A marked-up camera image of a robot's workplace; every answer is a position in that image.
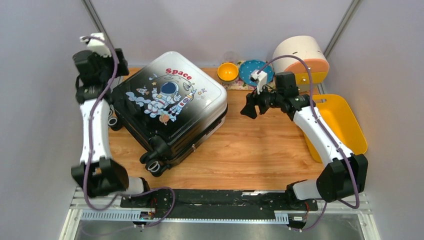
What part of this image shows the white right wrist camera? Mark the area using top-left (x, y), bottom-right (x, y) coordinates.
top-left (250, 70), bottom-right (268, 89)

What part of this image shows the clear drinking glass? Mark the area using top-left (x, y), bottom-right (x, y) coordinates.
top-left (221, 51), bottom-right (239, 64)

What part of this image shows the cream round drawer cabinet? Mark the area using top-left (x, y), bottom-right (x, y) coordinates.
top-left (271, 35), bottom-right (330, 86)

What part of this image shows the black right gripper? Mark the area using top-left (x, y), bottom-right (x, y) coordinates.
top-left (239, 81), bottom-right (283, 120)

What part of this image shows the blue dotted plate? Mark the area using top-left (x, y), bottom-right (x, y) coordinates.
top-left (239, 59), bottom-right (275, 87)

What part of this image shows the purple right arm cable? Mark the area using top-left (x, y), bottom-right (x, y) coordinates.
top-left (255, 54), bottom-right (361, 232)

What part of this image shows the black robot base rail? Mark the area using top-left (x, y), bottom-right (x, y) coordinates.
top-left (120, 189), bottom-right (319, 228)

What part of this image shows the small yellow bowl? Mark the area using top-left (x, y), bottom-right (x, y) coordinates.
top-left (217, 62), bottom-right (239, 83)

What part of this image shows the black white space suitcase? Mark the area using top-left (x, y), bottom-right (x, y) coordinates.
top-left (111, 51), bottom-right (228, 177)

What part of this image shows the yellow plastic basket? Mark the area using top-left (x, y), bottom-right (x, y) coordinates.
top-left (312, 94), bottom-right (368, 155)

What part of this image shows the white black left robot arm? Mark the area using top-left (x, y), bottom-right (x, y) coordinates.
top-left (71, 48), bottom-right (153, 208)

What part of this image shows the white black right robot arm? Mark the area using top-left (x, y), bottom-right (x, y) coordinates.
top-left (240, 70), bottom-right (368, 210)

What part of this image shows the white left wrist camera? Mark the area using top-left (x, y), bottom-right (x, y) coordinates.
top-left (79, 32), bottom-right (112, 58)

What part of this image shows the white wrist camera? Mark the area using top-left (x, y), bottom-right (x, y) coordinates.
top-left (250, 70), bottom-right (268, 89)
top-left (79, 32), bottom-right (112, 58)

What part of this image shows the floral placemat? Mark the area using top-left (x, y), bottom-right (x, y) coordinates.
top-left (218, 60), bottom-right (275, 90)

